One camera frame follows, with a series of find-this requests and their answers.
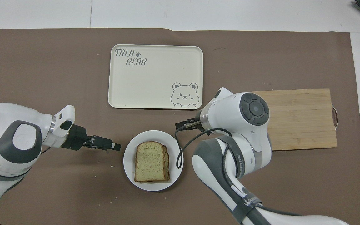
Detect bread slice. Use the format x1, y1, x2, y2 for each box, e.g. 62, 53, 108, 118
135, 146, 171, 184
134, 141, 169, 182

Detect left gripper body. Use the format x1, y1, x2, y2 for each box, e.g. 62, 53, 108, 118
61, 124, 94, 151

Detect cream tray with bear print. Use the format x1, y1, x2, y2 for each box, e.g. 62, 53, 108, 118
107, 44, 204, 110

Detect white round plate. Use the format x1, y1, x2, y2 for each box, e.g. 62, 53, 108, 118
123, 130, 184, 192

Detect wooden cutting board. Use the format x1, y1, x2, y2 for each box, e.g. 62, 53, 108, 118
251, 88, 339, 151

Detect black cable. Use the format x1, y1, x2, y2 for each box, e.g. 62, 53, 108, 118
174, 117, 250, 203

